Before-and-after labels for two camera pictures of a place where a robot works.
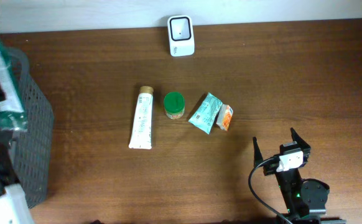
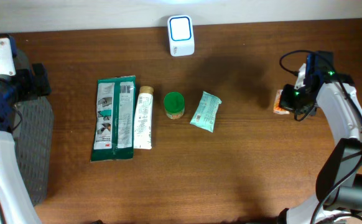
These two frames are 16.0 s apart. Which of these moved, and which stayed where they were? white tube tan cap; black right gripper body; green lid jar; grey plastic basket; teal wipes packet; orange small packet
Moved: black right gripper body; orange small packet
Stayed: white tube tan cap; grey plastic basket; green lid jar; teal wipes packet
